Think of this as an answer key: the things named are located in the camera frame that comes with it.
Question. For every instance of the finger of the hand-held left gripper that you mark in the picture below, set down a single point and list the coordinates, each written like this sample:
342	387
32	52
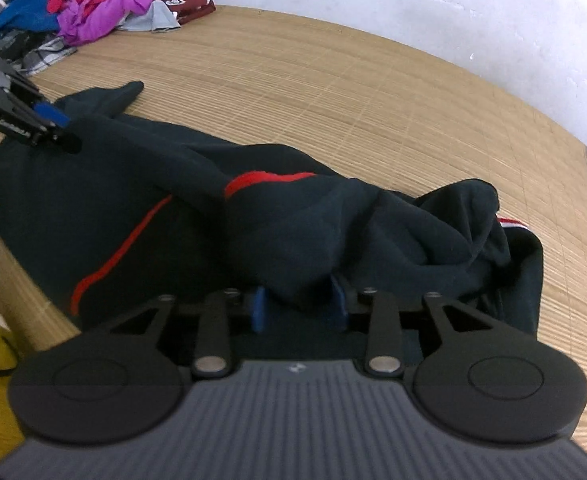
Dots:
66	142
53	115

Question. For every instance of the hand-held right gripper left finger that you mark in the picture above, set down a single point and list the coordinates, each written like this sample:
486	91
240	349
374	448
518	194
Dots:
259	310

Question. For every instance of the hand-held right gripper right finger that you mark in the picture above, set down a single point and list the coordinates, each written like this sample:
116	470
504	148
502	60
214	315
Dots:
338	305

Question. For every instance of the black sweater with red trim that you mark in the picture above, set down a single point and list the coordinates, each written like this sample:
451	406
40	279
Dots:
273	220

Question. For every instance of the plaid shirt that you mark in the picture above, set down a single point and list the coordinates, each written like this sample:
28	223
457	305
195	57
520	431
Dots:
43	57

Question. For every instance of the dark grey printed garment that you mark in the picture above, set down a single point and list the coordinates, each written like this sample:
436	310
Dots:
11	42

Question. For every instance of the red garment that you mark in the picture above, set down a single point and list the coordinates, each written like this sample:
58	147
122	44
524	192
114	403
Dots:
66	0

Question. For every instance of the magenta shirt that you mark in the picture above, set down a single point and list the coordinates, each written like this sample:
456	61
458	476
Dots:
108	5

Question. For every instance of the light grey garment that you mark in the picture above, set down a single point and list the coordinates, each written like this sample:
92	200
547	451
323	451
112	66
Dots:
153	17

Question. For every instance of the maroon folded garment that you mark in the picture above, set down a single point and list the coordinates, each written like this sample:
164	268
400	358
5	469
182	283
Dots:
193	5

